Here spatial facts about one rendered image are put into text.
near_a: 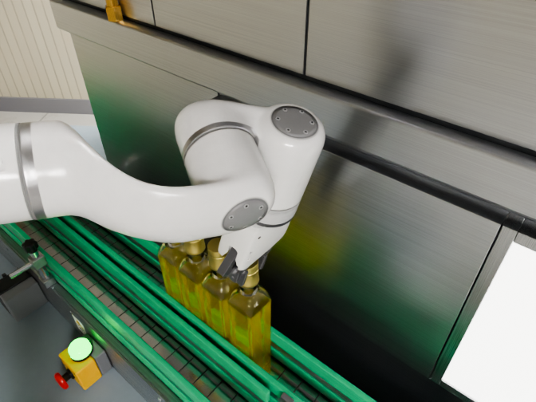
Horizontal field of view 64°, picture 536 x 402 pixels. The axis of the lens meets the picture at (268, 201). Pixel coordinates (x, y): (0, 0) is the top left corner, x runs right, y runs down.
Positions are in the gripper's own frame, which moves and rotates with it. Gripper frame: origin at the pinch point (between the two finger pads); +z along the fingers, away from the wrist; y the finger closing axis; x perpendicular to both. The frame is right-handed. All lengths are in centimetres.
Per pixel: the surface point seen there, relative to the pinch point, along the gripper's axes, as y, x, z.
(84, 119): -104, -227, 184
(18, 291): 20, -45, 46
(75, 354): 20.8, -20.1, 37.2
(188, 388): 13.8, 4.0, 18.4
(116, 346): 15.1, -14.3, 32.4
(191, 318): 4.5, -5.3, 21.2
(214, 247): 1.2, -5.6, 0.6
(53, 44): -105, -255, 135
